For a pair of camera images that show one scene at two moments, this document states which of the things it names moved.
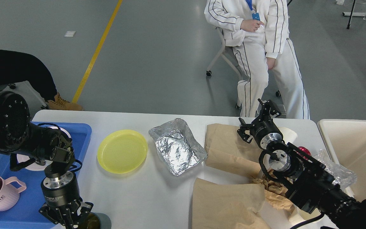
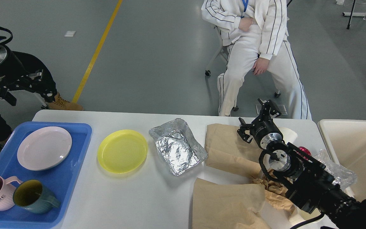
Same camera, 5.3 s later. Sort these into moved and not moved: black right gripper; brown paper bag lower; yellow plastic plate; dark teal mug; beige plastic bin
Moved: dark teal mug
Not moved: yellow plastic plate; brown paper bag lower; beige plastic bin; black right gripper
